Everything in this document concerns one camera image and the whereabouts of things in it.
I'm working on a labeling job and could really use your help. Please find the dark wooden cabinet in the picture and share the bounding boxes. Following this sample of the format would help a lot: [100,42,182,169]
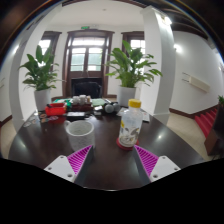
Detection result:
[203,104,224,157]

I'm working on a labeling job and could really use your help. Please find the dark wooden glazed double door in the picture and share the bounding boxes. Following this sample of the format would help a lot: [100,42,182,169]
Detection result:
[62,29,115,98]

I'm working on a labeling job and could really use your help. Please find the green flat box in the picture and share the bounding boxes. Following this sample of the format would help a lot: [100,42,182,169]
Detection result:
[53,98,73,108]

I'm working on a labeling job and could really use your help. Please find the white speckled mug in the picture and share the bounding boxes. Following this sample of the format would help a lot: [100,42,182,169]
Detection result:
[63,119,96,153]

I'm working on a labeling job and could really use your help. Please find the glowing wall lamp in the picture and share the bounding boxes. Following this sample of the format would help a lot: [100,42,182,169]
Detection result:
[173,43,183,55]

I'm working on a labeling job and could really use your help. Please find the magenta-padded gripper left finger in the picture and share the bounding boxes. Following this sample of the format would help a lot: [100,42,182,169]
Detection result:
[44,144,95,186]

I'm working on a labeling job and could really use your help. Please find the dark wooden framed window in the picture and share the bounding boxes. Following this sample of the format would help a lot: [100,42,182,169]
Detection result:
[38,30,63,68]
[121,30,146,56]

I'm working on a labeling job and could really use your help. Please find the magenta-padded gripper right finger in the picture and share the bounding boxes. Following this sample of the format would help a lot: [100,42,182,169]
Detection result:
[133,144,182,185]

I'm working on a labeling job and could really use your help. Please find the dark grey headphones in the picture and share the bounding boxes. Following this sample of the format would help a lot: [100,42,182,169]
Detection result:
[103,102,122,114]

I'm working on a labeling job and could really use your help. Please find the clear bottle with yellow cap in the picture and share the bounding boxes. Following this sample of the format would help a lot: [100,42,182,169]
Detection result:
[118,98,144,149]

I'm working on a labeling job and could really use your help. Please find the red box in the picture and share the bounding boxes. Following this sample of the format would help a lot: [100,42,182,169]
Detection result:
[44,103,68,117]

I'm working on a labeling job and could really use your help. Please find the leafy plant in white pot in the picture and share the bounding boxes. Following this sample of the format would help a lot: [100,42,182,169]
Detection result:
[18,44,63,112]
[104,39,164,108]

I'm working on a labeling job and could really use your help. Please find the black chair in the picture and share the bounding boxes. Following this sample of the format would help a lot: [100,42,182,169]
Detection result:
[70,77,103,99]

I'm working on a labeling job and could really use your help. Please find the red carpeted staircase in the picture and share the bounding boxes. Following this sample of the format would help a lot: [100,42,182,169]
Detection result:
[194,106,221,138]

